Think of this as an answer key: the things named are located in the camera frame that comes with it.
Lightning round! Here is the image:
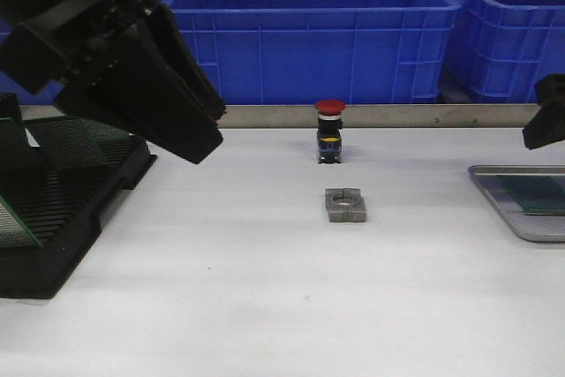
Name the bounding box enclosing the black slotted board rack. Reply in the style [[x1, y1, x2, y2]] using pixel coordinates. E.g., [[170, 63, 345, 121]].
[[1, 93, 156, 299]]

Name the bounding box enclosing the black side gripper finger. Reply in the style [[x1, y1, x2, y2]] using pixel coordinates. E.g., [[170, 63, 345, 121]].
[[54, 21, 222, 164]]

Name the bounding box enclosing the right front blue crate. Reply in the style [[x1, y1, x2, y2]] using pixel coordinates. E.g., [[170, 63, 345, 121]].
[[444, 0, 564, 103]]

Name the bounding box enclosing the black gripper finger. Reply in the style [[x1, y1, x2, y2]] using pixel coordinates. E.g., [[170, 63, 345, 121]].
[[534, 73, 565, 106], [523, 103, 564, 150]]

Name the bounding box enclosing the steel table edge rail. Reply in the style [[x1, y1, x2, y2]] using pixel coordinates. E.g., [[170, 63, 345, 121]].
[[19, 104, 565, 131]]

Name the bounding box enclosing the dark green leftmost board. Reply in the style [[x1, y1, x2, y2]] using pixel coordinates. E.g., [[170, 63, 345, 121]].
[[1, 118, 45, 199]]

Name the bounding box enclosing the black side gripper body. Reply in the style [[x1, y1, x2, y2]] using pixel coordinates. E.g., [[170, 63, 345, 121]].
[[1, 0, 142, 94]]

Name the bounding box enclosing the silver metal tray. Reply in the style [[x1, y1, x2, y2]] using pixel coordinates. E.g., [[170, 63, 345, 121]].
[[469, 165, 564, 243]]

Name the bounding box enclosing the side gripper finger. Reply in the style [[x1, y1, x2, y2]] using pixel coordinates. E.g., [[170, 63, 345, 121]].
[[147, 4, 226, 121]]

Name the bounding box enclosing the red emergency stop button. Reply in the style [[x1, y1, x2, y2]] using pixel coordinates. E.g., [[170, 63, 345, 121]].
[[314, 100, 346, 164]]

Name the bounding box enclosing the grey metal clamp block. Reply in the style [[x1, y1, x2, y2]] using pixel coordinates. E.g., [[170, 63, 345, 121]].
[[325, 188, 367, 222]]

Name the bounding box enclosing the centre blue plastic crate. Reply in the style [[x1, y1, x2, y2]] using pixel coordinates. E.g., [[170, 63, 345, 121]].
[[166, 0, 459, 105]]

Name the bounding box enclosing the green perforated board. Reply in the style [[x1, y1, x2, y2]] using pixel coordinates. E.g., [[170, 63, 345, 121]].
[[24, 117, 151, 170], [1, 198, 43, 249], [497, 175, 564, 215]]

